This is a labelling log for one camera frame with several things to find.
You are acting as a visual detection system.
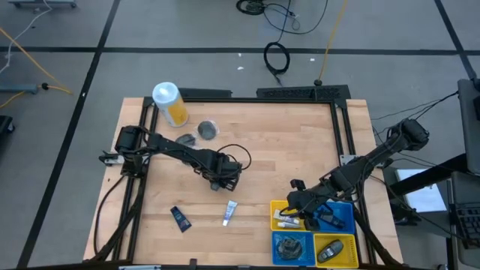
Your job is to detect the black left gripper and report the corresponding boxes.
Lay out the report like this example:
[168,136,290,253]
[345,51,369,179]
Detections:
[193,148,243,193]

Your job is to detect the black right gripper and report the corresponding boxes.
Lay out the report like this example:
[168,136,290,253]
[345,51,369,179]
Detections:
[286,175,338,232]

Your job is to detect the white toothpaste tube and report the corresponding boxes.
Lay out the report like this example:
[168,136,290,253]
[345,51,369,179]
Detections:
[221,199,239,227]
[272,208,301,225]

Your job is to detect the grey oval case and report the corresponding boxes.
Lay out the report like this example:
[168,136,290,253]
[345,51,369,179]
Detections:
[174,133,198,148]
[316,238,345,264]

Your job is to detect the dark disc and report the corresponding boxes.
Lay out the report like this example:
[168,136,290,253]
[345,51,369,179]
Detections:
[194,118,221,142]

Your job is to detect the blue perforated plastic basket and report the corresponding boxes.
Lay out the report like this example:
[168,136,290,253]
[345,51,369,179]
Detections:
[271,231,317,267]
[312,200,356,235]

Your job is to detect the black flat plate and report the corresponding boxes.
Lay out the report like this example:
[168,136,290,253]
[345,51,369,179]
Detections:
[177,87,233,100]

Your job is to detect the white yellow wipes canister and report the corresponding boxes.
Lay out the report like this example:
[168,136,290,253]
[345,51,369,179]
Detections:
[151,81,190,128]

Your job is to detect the black perforated plate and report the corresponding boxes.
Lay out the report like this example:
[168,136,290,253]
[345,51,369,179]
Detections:
[256,84,352,102]

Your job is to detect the black desk beam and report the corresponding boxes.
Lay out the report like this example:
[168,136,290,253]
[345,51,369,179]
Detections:
[388,152,470,198]

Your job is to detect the black laptop keyboard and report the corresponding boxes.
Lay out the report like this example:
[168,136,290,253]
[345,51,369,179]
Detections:
[448,170,480,268]

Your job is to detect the grey panel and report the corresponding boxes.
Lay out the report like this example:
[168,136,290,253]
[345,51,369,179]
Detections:
[456,77,480,176]

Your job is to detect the black floor object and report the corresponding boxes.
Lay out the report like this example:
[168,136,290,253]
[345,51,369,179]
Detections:
[0,115,16,137]

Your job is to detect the grey stand foot bar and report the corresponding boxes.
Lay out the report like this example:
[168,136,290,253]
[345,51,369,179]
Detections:
[0,82,40,95]
[7,0,77,9]

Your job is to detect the black coiled floor cable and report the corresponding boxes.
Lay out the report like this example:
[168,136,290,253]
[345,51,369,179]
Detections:
[262,40,291,86]

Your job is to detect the thin black cables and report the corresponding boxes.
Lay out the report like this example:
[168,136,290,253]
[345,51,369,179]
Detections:
[370,91,461,131]

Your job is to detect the yellow power cable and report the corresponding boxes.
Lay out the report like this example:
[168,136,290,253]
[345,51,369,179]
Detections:
[317,0,349,82]

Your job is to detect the black floor cable bundle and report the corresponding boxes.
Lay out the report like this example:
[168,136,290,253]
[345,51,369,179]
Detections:
[235,0,329,35]

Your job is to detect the yellow floor cable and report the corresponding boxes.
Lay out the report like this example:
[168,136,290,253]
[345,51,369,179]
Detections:
[0,28,73,110]

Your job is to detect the white floor cable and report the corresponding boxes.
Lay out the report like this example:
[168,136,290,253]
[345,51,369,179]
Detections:
[0,0,53,75]

